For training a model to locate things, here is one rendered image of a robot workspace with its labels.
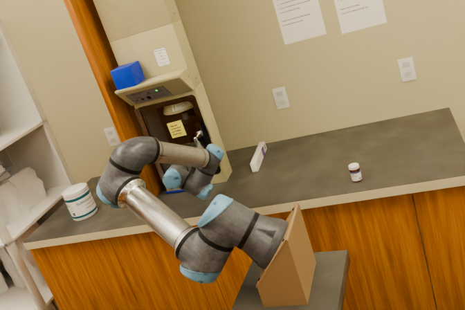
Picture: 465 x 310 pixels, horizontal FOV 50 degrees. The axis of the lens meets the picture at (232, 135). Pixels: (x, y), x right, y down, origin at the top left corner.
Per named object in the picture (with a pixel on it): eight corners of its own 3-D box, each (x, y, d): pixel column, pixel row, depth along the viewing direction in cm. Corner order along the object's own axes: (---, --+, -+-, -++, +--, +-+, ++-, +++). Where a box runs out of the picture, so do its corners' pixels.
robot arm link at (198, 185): (216, 180, 193) (191, 167, 194) (203, 204, 195) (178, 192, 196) (219, 175, 201) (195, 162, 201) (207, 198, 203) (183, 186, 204)
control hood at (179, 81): (133, 104, 232) (124, 84, 229) (195, 88, 221) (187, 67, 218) (122, 113, 222) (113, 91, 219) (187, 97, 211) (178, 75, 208)
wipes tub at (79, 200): (81, 209, 260) (70, 184, 256) (102, 205, 256) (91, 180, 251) (68, 223, 249) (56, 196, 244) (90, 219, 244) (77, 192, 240)
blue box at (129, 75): (126, 84, 228) (119, 65, 225) (145, 79, 225) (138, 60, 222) (117, 90, 219) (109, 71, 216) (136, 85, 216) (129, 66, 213)
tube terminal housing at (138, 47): (183, 169, 269) (132, 31, 245) (239, 158, 258) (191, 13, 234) (167, 192, 246) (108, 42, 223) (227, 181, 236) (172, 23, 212)
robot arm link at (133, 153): (117, 122, 164) (214, 141, 201) (104, 151, 166) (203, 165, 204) (135, 139, 157) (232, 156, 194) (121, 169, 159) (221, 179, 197)
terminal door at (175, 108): (165, 183, 244) (135, 108, 232) (221, 173, 234) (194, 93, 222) (164, 183, 244) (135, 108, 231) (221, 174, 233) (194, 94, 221)
